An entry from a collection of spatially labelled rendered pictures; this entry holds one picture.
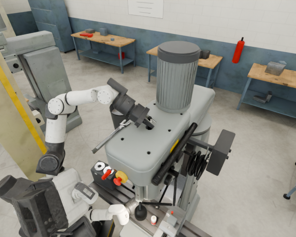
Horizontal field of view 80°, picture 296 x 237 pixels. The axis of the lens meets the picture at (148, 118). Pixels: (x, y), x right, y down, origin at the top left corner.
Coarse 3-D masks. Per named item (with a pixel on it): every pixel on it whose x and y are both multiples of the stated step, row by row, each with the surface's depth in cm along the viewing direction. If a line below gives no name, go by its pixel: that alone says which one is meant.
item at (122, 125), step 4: (124, 120) 90; (120, 124) 88; (124, 124) 87; (128, 124) 88; (120, 128) 85; (112, 132) 83; (116, 132) 83; (108, 136) 81; (112, 136) 81; (104, 140) 79; (108, 140) 79; (100, 144) 77; (104, 144) 78; (96, 148) 75; (100, 148) 76; (92, 152) 74
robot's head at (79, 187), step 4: (76, 184) 87; (80, 184) 85; (84, 184) 84; (76, 188) 85; (80, 188) 83; (84, 188) 84; (88, 188) 86; (76, 192) 84; (84, 192) 84; (92, 192) 87; (88, 196) 85; (92, 196) 87
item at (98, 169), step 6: (102, 162) 161; (96, 168) 156; (102, 168) 156; (108, 168) 156; (96, 174) 157; (102, 174) 153; (114, 174) 154; (96, 180) 165; (102, 180) 158; (108, 180) 152; (108, 186) 160; (114, 186) 161
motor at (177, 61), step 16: (160, 48) 81; (176, 48) 80; (192, 48) 80; (160, 64) 83; (176, 64) 78; (192, 64) 80; (160, 80) 89; (176, 80) 83; (192, 80) 86; (160, 96) 93; (176, 96) 89; (176, 112) 95
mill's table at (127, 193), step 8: (88, 184) 167; (96, 184) 169; (128, 184) 166; (104, 192) 160; (112, 192) 160; (120, 192) 162; (128, 192) 160; (112, 200) 154; (120, 200) 155; (128, 200) 154; (152, 200) 154; (152, 208) 149; (160, 208) 149; (168, 208) 149; (160, 216) 144; (136, 224) 147; (144, 224) 140; (184, 224) 140; (192, 224) 140; (152, 232) 135; (184, 232) 135; (192, 232) 137; (200, 232) 135
